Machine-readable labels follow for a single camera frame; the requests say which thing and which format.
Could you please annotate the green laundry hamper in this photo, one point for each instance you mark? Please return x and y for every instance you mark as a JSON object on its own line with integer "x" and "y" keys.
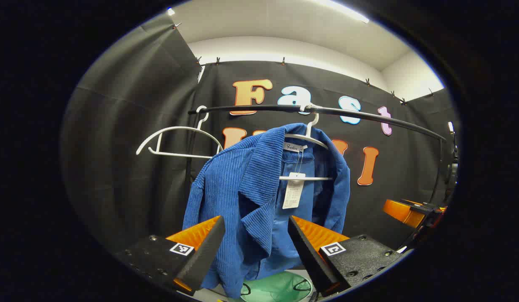
{"x": 276, "y": 289}

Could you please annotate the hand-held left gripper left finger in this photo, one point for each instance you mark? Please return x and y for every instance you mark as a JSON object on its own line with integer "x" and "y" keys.
{"x": 204, "y": 256}

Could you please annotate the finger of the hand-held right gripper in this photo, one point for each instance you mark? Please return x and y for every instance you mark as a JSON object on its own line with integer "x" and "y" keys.
{"x": 400, "y": 212}

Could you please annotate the white paper hang tag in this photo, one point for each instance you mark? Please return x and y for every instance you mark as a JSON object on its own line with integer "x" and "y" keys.
{"x": 293, "y": 193}

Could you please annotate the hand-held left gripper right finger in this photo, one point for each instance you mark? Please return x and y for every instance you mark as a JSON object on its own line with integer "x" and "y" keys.
{"x": 307, "y": 256}

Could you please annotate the row of black backdrop clips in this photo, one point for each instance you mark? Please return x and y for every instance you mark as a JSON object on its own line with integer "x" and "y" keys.
{"x": 283, "y": 61}

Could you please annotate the white plastic hanger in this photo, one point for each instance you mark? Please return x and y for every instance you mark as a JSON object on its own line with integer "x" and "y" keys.
{"x": 179, "y": 127}
{"x": 314, "y": 178}

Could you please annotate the black backdrop cloth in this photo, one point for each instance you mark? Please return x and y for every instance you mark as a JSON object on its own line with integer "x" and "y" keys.
{"x": 129, "y": 167}

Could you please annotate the black clothes rail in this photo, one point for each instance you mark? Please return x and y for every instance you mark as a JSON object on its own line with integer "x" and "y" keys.
{"x": 263, "y": 108}

